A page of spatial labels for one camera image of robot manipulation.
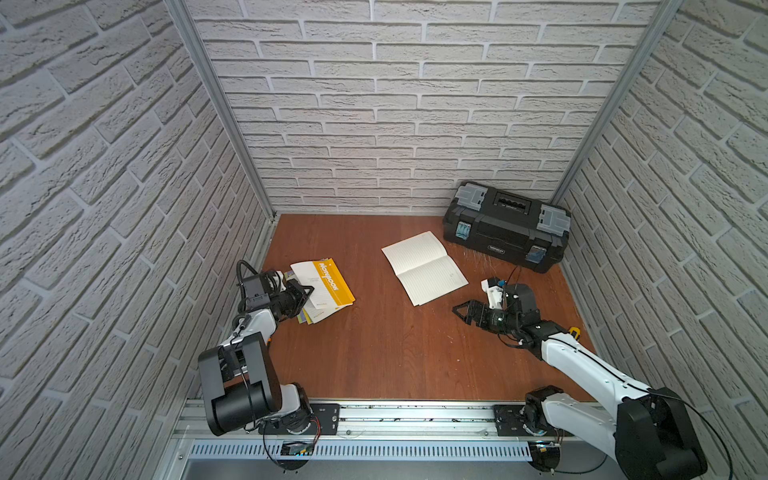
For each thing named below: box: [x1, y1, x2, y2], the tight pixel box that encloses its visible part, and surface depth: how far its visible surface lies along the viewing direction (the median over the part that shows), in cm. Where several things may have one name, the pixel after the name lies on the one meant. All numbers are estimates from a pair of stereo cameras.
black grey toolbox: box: [443, 181, 571, 274], surface depth 100 cm
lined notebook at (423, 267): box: [381, 231, 469, 306], surface depth 105 cm
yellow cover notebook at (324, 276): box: [290, 258, 356, 310], surface depth 97 cm
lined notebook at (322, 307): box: [304, 296, 354, 324], surface depth 91 cm
